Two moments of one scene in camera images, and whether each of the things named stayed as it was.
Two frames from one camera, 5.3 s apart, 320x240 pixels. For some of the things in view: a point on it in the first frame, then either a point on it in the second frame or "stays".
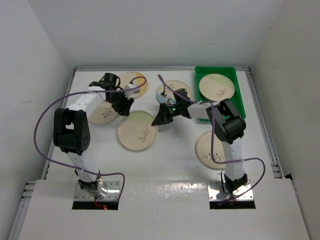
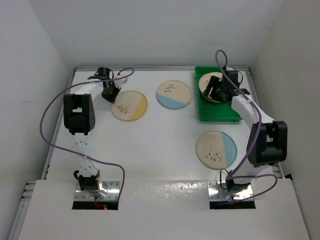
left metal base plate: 114,192 stays
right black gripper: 162,118 -> 214,82
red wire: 102,207 stays
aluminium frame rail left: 27,187 stays
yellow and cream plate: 135,79 -> 129,105
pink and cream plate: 102,113 -> 203,82
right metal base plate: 216,192 stays
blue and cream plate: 164,95 stays
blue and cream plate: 203,149 stays
